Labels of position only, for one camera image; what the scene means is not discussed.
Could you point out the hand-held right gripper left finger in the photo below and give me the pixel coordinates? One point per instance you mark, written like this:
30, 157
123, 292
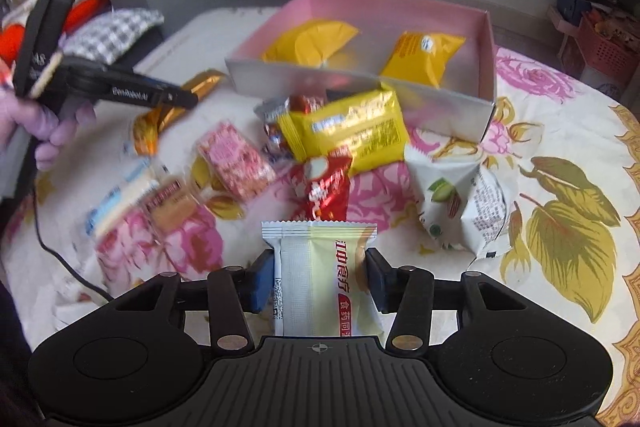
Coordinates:
262, 281

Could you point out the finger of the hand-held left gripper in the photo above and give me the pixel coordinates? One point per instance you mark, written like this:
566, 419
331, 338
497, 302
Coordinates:
145, 93

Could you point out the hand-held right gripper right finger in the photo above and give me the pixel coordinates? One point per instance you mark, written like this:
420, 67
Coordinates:
376, 281

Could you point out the gold shiny snack packet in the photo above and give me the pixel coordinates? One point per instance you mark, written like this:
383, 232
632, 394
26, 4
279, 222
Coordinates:
150, 132

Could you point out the cream white snack packet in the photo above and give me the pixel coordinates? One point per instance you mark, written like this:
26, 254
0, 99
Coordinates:
320, 277

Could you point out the red snack packet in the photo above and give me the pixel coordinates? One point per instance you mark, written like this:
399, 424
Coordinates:
322, 192

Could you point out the white nut snack packet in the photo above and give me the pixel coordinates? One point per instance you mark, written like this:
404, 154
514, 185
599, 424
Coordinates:
450, 207

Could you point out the white and blue snack packet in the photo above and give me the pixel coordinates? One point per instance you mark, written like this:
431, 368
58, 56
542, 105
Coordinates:
120, 197

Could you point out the pink snack bar packet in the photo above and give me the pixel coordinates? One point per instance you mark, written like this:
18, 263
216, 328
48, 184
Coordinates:
235, 162

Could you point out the clear brown biscuit packet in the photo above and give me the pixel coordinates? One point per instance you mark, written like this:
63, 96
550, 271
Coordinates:
170, 207

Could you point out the silver snack packet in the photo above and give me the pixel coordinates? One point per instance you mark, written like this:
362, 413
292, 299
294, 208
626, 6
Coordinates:
272, 127

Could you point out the yellow snack packet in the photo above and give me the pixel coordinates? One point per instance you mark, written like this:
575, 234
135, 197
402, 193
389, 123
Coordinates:
420, 57
350, 132

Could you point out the pink and silver cardboard box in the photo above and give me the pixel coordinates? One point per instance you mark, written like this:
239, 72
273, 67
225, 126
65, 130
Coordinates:
300, 79

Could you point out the person's left hand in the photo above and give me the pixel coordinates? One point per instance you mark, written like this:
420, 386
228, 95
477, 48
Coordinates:
50, 132

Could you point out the orange cloth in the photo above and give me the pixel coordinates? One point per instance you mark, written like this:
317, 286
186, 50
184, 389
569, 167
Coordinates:
85, 12

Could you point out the checked cushion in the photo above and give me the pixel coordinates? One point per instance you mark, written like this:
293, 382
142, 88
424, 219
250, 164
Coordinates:
115, 32

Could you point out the shiny red candy packet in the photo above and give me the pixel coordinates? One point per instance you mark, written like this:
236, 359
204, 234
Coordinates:
307, 103

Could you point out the large orange-yellow snack packet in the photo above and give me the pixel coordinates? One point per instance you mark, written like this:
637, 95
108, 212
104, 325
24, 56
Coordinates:
310, 42

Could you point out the coral plastic basket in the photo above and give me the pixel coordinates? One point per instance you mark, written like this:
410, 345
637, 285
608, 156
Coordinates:
605, 52

